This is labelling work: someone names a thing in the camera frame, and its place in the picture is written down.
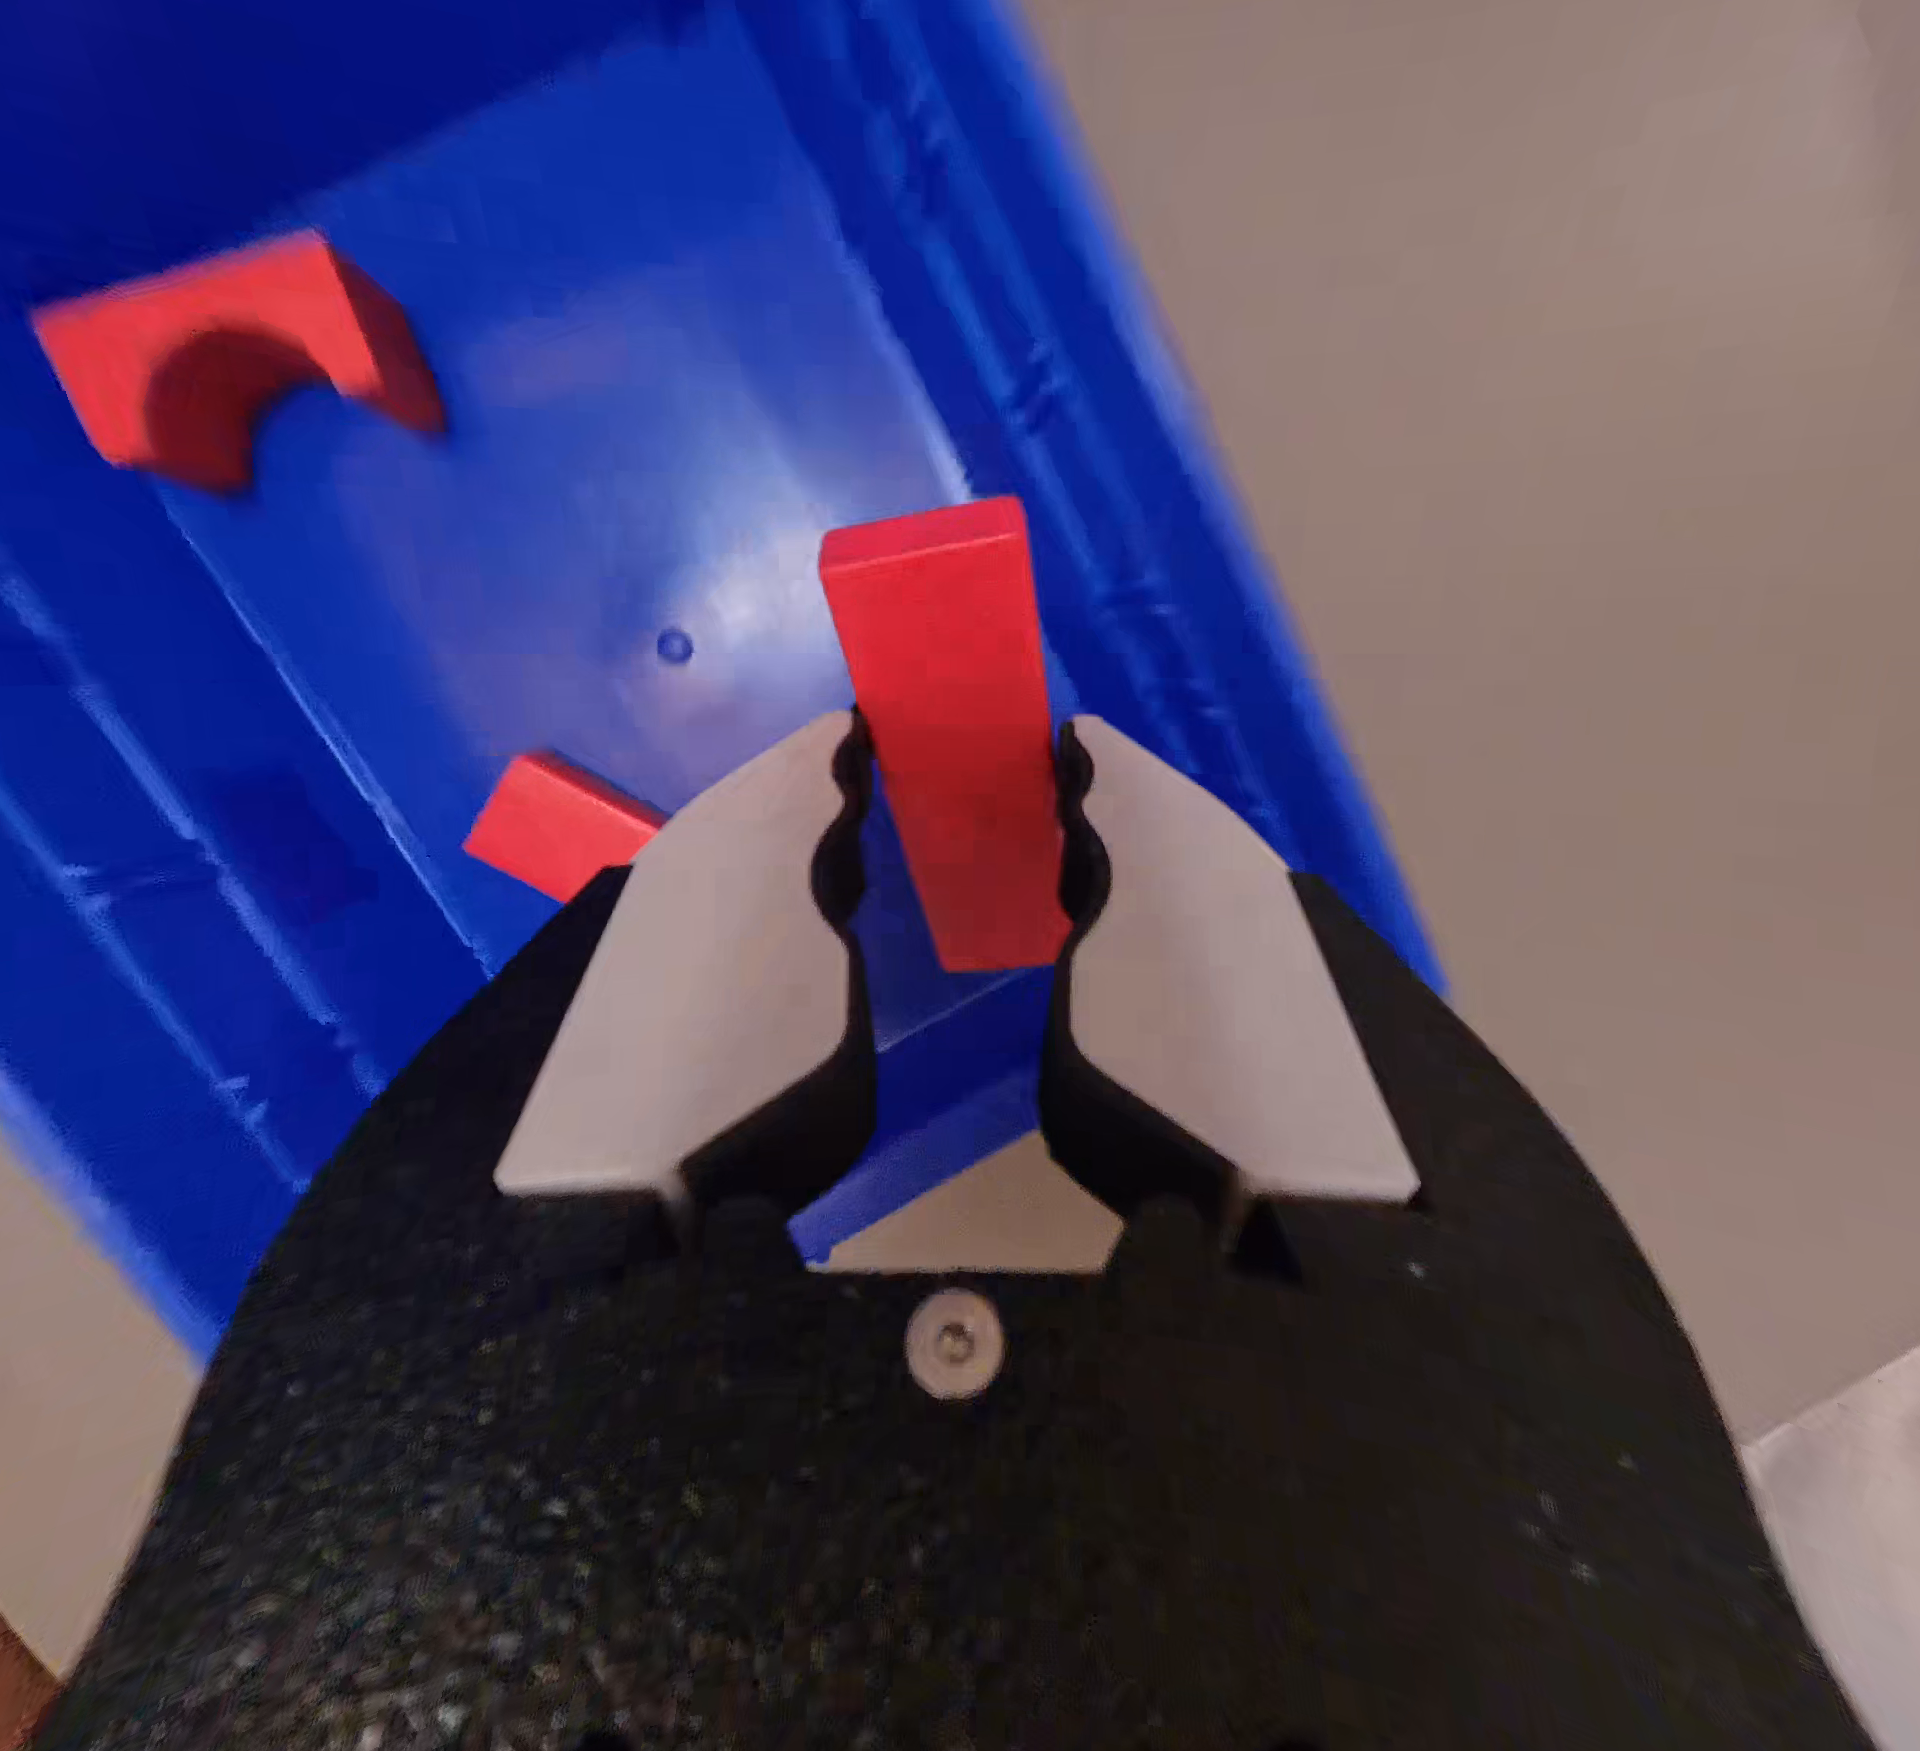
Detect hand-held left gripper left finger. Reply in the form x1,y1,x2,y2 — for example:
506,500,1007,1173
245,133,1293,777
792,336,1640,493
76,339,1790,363
493,707,881,1216

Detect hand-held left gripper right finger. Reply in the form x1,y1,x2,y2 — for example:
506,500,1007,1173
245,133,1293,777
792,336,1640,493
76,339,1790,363
1039,713,1424,1222

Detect red plank block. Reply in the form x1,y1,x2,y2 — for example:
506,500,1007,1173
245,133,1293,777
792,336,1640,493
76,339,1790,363
817,494,1078,977

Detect blue plastic bin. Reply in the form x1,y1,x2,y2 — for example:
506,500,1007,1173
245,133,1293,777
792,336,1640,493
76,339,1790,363
0,0,1449,1363

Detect red rectangular block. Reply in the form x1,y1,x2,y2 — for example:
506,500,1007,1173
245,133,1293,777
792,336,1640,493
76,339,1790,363
462,751,670,906

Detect red arch block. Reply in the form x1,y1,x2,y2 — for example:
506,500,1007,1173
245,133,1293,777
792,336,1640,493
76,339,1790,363
30,228,449,496

